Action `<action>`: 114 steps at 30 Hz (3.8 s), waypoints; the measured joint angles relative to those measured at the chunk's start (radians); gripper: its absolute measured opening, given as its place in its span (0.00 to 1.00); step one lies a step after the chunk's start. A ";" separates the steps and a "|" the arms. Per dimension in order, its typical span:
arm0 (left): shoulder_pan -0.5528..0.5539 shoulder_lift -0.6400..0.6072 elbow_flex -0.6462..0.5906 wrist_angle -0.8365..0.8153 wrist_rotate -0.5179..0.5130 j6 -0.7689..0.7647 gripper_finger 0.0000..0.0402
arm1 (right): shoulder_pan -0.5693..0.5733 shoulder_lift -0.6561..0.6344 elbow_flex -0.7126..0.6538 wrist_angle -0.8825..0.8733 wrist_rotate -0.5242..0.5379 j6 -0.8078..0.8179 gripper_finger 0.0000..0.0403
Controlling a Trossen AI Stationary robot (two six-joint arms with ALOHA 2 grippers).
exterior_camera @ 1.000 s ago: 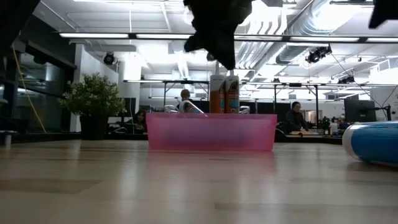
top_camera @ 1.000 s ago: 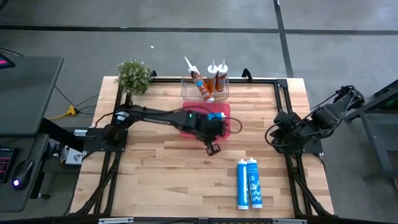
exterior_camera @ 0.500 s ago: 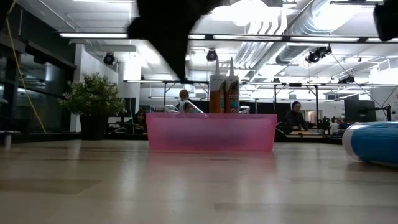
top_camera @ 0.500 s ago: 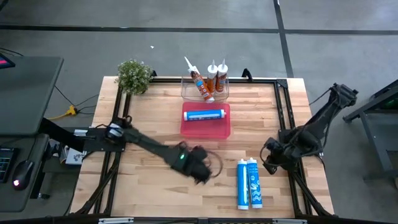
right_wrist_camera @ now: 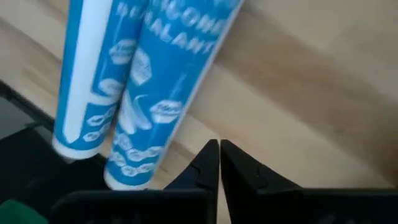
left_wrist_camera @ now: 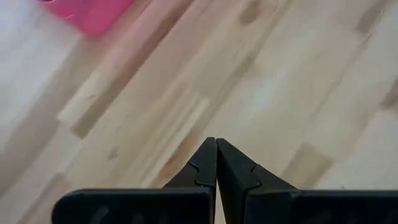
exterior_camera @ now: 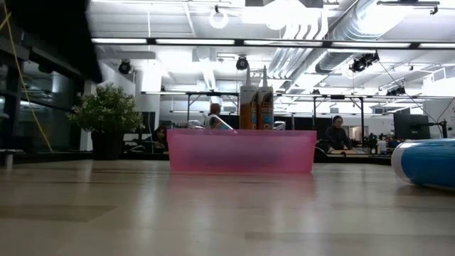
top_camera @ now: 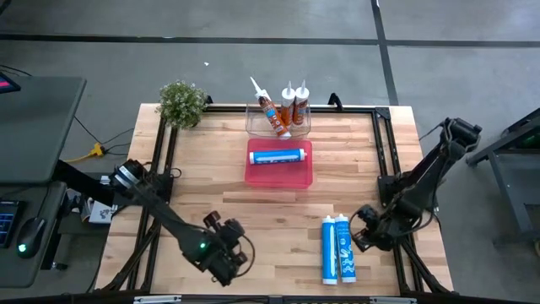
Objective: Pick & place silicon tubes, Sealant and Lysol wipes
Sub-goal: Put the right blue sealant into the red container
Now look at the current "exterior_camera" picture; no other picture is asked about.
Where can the white cylindrical post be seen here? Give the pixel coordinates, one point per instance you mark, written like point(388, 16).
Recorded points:
point(9, 161)

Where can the silver ventilation duct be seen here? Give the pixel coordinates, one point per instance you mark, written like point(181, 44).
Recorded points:
point(355, 28)

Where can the black monitor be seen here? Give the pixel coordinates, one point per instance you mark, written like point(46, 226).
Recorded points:
point(410, 126)

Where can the person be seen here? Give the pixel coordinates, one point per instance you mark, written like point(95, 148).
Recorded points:
point(215, 108)
point(337, 137)
point(160, 137)

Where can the pink plastic bin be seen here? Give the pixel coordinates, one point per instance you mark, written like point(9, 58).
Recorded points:
point(177, 156)

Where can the black ceiling spotlight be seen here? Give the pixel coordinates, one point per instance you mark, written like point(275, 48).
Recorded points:
point(124, 67)
point(242, 63)

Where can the overhead light bar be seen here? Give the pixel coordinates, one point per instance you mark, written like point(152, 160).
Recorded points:
point(195, 41)

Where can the black aluminium table frame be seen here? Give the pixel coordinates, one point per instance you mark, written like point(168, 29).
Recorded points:
point(53, 155)

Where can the potted green plant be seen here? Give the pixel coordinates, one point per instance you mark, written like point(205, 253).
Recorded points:
point(106, 110)

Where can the black frame workstation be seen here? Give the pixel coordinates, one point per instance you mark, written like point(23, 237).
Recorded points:
point(213, 94)
point(337, 96)

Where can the black track light cluster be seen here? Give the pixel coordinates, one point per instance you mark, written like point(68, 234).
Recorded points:
point(362, 62)

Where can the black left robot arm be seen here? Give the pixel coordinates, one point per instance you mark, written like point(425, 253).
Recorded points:
point(60, 35)

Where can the white bottle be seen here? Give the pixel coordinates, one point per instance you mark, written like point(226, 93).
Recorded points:
point(382, 146)

